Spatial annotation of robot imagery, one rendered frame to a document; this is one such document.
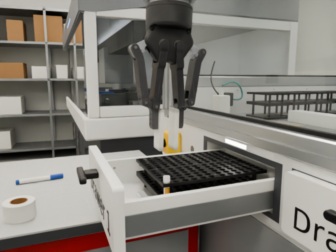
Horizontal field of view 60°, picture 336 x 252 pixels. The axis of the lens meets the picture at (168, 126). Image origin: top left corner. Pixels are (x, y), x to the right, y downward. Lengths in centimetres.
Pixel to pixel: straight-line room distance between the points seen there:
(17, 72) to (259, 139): 400
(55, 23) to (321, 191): 410
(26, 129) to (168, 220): 443
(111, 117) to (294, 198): 101
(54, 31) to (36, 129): 149
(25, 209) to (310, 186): 59
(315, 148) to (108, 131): 103
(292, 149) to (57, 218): 53
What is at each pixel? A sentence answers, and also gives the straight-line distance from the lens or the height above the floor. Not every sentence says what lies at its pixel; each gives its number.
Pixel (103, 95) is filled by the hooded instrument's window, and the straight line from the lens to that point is 138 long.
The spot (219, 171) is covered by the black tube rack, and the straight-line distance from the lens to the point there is 59.
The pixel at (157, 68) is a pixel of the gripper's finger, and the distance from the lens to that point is 47.
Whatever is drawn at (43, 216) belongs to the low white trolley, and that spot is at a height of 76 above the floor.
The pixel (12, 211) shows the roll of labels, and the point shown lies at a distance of 75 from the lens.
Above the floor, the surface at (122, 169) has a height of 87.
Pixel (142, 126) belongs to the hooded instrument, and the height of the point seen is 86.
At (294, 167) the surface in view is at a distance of 54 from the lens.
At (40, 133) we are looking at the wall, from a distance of 483.
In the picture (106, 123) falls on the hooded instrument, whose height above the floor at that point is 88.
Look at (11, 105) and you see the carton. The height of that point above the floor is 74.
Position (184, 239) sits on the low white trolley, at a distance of 83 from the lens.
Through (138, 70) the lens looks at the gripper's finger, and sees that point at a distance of 46.
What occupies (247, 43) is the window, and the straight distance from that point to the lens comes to 66.
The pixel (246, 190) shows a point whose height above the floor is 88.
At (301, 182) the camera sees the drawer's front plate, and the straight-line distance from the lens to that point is 51.
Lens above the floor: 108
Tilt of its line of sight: 9 degrees down
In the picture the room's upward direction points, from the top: straight up
